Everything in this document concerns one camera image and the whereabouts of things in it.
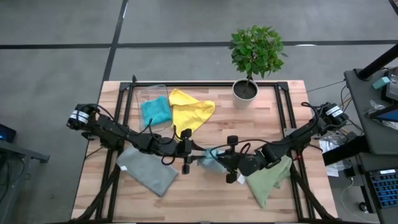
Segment black desktop device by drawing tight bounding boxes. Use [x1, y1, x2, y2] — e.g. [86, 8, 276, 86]
[385, 67, 398, 102]

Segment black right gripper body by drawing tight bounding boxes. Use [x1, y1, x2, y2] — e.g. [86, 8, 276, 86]
[217, 136, 274, 184]

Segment grey microfiber towel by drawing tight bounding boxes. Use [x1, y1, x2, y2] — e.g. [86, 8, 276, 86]
[116, 145, 179, 197]

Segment green microfiber towel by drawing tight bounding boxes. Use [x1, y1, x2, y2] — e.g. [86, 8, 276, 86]
[236, 154, 293, 208]

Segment green leafy plant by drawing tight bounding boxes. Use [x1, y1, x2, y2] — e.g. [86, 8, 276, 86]
[229, 24, 289, 80]

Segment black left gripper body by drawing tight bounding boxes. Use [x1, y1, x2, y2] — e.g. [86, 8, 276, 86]
[155, 128, 193, 174]

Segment clear plastic bin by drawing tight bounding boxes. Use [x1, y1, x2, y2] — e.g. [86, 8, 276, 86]
[134, 83, 174, 134]

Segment dark blue tablet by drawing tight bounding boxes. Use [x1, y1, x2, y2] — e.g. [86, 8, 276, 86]
[368, 105, 398, 124]

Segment black desk support beam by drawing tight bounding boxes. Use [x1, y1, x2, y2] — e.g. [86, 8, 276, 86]
[322, 135, 371, 166]

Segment small teal box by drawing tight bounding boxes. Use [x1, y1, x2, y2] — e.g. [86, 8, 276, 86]
[372, 76, 391, 90]

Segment teal fluffy microfiber towel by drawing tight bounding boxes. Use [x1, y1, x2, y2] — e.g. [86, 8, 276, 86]
[140, 95, 173, 128]

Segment black diagonal pole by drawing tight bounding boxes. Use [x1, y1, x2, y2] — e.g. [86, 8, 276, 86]
[356, 43, 398, 81]

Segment blue-lit black device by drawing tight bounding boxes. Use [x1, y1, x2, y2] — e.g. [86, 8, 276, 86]
[0, 123, 17, 144]

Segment yellow microfiber towel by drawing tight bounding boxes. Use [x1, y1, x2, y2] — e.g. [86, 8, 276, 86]
[169, 88, 216, 138]

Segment black aluminium table frame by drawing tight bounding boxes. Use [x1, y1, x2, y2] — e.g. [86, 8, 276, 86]
[70, 81, 341, 223]

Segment grey side desk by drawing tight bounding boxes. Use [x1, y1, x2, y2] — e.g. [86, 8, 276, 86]
[343, 67, 398, 156]

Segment white plant pot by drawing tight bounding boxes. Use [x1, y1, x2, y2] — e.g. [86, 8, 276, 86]
[231, 77, 259, 110]

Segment white papers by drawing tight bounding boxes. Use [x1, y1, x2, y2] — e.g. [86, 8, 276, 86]
[318, 132, 354, 178]

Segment backlit keyboard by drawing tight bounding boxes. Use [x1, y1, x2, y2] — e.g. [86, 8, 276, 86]
[368, 169, 398, 210]

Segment grey metal stand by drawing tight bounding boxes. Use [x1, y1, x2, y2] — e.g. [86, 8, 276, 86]
[0, 139, 50, 224]

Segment light blue microfiber towel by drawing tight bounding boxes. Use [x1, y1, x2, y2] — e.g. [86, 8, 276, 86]
[198, 148, 233, 174]

